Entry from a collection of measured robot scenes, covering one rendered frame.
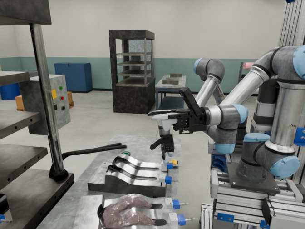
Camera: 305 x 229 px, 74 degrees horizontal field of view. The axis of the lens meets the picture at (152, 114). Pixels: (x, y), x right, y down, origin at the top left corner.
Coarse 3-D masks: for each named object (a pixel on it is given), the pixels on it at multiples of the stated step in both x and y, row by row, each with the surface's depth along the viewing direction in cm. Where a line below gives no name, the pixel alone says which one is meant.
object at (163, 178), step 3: (162, 174) 128; (165, 174) 128; (159, 177) 125; (162, 177) 126; (165, 177) 127; (168, 177) 127; (171, 177) 127; (159, 180) 125; (162, 180) 125; (165, 180) 125; (168, 180) 125; (171, 180) 124; (174, 180) 126; (177, 180) 126; (168, 183) 125; (171, 183) 125
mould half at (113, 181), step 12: (120, 156) 146; (132, 168) 138; (96, 180) 131; (108, 180) 126; (120, 180) 125; (132, 180) 127; (144, 180) 127; (156, 180) 127; (108, 192) 129; (120, 192) 128; (132, 192) 126; (144, 192) 124; (156, 192) 123
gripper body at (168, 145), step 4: (160, 136) 132; (164, 136) 130; (168, 136) 131; (172, 136) 133; (164, 140) 132; (168, 140) 132; (172, 140) 131; (164, 144) 131; (168, 144) 130; (172, 144) 130; (164, 148) 131; (168, 148) 132; (172, 148) 132
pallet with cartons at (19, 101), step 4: (68, 92) 582; (20, 96) 534; (68, 96) 572; (16, 100) 529; (20, 100) 529; (68, 100) 572; (72, 100) 600; (16, 104) 533; (20, 104) 532; (72, 104) 599; (20, 108) 536
